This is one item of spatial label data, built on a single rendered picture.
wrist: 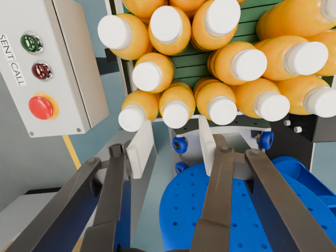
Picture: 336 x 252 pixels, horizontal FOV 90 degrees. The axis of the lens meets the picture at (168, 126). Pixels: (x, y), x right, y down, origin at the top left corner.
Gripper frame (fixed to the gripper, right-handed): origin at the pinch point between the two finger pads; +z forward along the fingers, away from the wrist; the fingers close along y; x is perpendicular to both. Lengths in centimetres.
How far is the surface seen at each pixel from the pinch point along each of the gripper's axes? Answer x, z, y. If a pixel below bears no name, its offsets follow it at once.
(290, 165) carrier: -78, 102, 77
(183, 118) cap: -0.7, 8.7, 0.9
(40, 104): 3.9, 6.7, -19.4
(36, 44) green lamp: 11.4, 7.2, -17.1
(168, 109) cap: 0.9, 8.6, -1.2
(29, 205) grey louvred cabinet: -106, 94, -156
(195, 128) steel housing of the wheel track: -9.0, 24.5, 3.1
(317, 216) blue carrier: -17.2, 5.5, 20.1
